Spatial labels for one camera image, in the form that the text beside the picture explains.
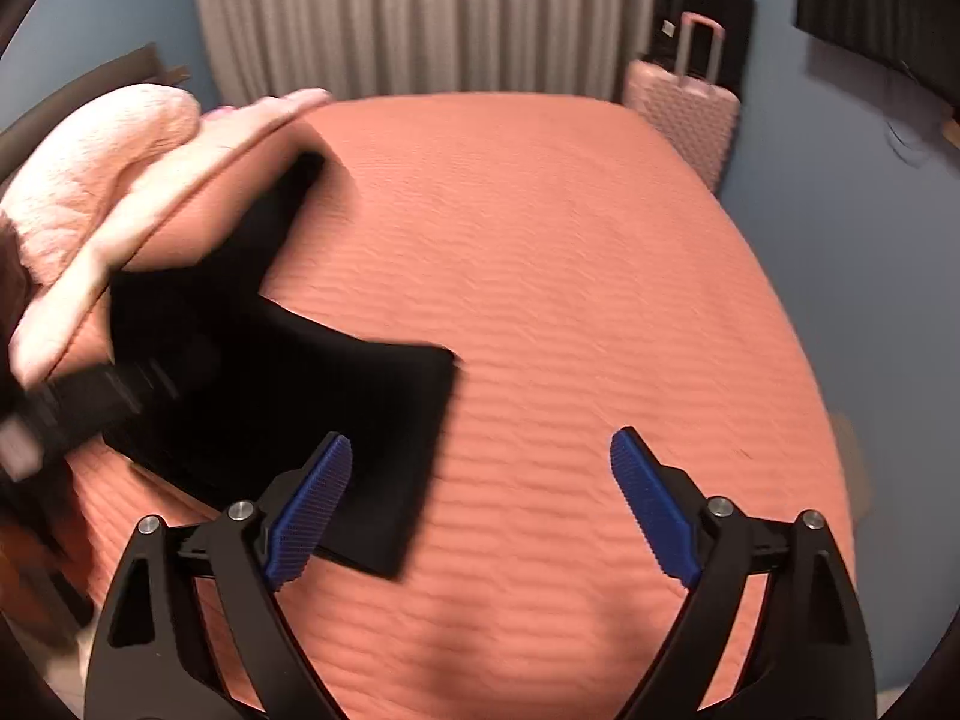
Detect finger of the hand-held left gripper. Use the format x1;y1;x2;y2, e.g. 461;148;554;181
67;356;192;428

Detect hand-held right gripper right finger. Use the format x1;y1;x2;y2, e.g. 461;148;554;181
609;426;878;720

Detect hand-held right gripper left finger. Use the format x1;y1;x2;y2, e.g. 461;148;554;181
84;431;353;720

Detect black pants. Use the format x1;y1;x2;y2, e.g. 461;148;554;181
105;150;460;582

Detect light pink blanket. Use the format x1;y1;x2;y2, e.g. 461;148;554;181
11;88;335;385

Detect pink dotted pillow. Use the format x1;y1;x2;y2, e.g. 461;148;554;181
0;82;201;286

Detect pink quilted bed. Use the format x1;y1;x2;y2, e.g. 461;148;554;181
60;94;860;720

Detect grey headboard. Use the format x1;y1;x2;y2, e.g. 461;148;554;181
0;45;190;166

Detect pink hard suitcase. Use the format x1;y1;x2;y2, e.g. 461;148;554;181
622;13;742;192

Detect grey pleated curtain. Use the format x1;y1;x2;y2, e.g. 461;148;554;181
191;0;702;102

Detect black hard suitcase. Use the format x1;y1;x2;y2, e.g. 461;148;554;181
649;0;755;91

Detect black power cable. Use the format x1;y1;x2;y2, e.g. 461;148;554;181
885;60;947;166

